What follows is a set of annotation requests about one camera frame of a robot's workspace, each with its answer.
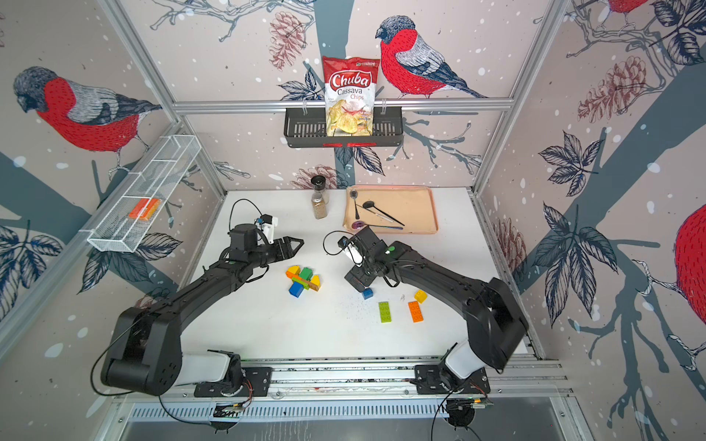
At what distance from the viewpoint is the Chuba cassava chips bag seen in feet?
2.81

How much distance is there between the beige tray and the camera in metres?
1.10

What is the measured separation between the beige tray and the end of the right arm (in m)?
0.35

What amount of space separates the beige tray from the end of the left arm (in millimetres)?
317

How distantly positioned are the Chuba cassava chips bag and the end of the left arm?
0.42 meters

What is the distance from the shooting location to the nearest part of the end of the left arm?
76 cm

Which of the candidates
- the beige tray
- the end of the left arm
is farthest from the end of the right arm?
the beige tray
